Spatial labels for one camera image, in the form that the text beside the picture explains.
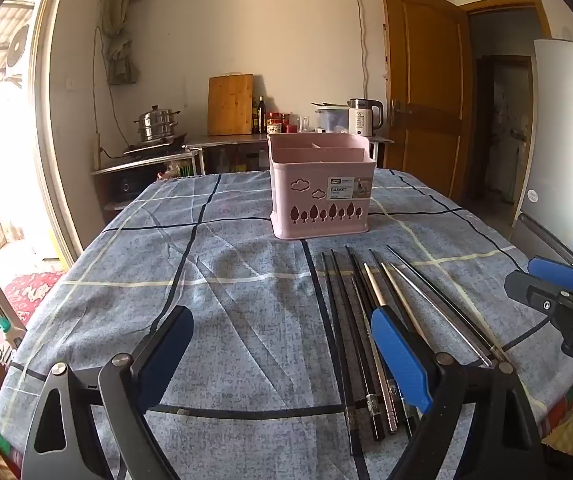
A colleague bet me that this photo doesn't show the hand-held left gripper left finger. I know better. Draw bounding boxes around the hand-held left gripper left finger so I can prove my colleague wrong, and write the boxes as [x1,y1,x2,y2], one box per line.
[20,305,194,480]

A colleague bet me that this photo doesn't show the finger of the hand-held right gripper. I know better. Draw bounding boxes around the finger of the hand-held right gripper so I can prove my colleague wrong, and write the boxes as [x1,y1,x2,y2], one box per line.
[505,270,573,318]
[527,256,573,293]

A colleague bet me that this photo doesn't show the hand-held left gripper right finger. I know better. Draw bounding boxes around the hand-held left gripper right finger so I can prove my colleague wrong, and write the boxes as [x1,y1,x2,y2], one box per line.
[370,307,547,480]

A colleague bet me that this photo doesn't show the black chopstick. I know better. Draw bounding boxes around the black chopstick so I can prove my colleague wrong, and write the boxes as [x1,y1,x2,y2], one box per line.
[386,245,512,363]
[330,249,386,442]
[369,248,413,332]
[345,245,419,438]
[321,252,362,456]

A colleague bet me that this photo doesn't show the silver metal chopstick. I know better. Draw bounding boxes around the silver metal chopstick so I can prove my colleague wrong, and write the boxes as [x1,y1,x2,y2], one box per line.
[350,271,398,433]
[390,261,492,367]

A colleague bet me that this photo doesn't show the wooden chopstick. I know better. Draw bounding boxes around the wooden chopstick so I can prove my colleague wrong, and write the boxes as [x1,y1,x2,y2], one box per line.
[380,261,429,344]
[363,261,386,309]

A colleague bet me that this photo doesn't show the pink plastic basket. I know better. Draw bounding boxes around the pink plastic basket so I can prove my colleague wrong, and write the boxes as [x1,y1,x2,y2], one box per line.
[267,132,374,241]

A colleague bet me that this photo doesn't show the blue plaid tablecloth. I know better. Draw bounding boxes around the blue plaid tablecloth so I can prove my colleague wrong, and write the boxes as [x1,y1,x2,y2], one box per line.
[0,167,573,480]

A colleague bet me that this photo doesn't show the silver refrigerator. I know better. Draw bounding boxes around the silver refrigerator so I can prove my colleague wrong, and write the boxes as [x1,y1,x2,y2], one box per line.
[509,37,573,271]

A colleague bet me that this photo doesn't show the red patterned mat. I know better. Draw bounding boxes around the red patterned mat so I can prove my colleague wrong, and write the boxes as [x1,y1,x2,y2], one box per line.
[1,270,67,328]

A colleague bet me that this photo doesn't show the dark appliance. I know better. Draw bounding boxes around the dark appliance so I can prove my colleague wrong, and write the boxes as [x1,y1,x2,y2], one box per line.
[109,177,140,200]

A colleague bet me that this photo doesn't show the plastic bag of vegetables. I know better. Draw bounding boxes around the plastic bag of vegetables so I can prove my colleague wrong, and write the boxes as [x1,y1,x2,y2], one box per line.
[156,160,192,181]

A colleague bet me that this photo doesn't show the metal stove stand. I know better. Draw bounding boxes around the metal stove stand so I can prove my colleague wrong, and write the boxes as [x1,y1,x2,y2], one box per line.
[91,147,202,211]

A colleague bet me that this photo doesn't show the gas stove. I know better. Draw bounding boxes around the gas stove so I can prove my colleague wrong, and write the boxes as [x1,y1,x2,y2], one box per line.
[123,132,188,157]

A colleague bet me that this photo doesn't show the wooden door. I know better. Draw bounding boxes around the wooden door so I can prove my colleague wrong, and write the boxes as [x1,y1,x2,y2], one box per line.
[380,0,472,201]

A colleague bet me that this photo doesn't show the steel steamer pot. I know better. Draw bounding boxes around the steel steamer pot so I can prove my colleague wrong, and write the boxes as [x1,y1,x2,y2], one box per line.
[134,105,181,143]

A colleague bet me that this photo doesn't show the white electric kettle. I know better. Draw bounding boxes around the white electric kettle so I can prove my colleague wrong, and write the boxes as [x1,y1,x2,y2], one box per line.
[349,98,384,138]

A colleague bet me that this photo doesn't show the water filter pitcher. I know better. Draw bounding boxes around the water filter pitcher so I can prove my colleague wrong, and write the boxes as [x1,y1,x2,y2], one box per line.
[315,102,352,133]

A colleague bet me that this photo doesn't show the wooden cutting board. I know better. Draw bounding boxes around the wooden cutting board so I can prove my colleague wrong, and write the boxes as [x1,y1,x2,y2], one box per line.
[208,74,255,137]

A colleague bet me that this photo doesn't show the hanging grey cloth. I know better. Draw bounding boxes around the hanging grey cloth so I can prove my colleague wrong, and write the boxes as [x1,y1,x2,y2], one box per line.
[106,35,140,86]

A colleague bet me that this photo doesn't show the outdoor air conditioner unit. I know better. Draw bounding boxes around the outdoor air conditioner unit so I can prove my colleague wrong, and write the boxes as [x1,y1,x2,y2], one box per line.
[4,22,32,68]

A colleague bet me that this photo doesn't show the white window frame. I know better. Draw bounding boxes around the white window frame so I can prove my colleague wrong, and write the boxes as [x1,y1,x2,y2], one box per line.
[26,0,97,266]

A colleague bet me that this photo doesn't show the wooden door frame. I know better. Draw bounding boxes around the wooden door frame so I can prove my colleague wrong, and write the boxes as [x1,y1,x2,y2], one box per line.
[459,0,552,211]

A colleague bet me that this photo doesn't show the wall cable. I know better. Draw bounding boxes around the wall cable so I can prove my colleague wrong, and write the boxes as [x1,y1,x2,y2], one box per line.
[353,0,371,101]

